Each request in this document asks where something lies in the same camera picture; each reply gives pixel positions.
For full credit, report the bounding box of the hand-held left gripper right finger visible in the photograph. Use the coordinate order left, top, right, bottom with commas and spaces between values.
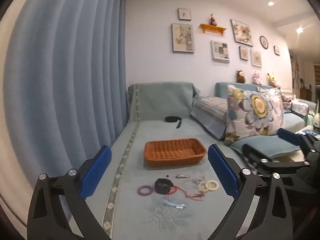
207, 144, 293, 240

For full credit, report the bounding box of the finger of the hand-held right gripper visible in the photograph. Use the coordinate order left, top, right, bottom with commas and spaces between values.
242, 143, 309, 168
277, 128, 307, 147

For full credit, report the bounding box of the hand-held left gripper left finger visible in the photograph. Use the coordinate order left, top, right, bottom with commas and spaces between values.
27, 145, 112, 240

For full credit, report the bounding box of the clear bead bracelet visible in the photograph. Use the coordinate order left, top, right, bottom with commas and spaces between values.
184, 178, 200, 188

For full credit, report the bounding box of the red cord bracelet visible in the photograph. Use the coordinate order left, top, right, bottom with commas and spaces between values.
165, 185, 208, 202

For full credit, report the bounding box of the purple hair tie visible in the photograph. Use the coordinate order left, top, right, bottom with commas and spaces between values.
137, 185, 154, 195

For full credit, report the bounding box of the brown woven basket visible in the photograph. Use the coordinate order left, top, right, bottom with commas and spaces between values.
144, 138, 207, 168

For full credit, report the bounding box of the black headband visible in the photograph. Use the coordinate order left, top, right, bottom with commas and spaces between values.
154, 177, 173, 195

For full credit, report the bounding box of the plain blue pillow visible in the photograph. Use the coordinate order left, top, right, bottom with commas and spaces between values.
230, 135, 304, 160

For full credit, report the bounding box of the white plastic appliance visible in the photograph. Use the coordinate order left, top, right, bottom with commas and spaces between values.
312, 99, 320, 130

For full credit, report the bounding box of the large floral pillow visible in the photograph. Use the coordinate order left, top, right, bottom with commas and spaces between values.
223, 84, 285, 145

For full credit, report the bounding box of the small floral pillow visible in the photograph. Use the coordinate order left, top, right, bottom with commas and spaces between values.
257, 87, 292, 110

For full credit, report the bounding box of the yellow plush toy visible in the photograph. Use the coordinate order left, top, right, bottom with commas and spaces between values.
267, 73, 280, 88

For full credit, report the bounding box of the striped patterned cushion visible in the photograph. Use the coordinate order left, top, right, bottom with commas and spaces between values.
190, 95, 229, 140

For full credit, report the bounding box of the white bookcase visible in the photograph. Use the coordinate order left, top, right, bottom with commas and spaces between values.
289, 50, 304, 90

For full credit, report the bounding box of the blue sofa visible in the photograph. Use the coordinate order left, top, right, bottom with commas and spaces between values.
215, 81, 312, 135

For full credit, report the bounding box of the pale framed picture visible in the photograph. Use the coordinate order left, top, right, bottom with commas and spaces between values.
251, 49, 262, 67

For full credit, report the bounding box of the blue curtain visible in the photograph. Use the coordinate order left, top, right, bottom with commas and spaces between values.
2, 0, 133, 205

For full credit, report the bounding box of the white framed collage picture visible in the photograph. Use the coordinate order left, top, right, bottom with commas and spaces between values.
211, 40, 230, 62

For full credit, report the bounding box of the framed flower picture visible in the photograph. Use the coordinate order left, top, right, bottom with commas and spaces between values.
230, 19, 254, 47

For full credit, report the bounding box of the large framed picture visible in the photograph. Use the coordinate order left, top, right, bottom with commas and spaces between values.
171, 23, 195, 53

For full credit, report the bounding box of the black strap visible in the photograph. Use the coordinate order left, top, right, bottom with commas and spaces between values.
165, 116, 183, 129

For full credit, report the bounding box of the orange wall shelf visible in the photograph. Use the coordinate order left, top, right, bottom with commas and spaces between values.
199, 23, 227, 34

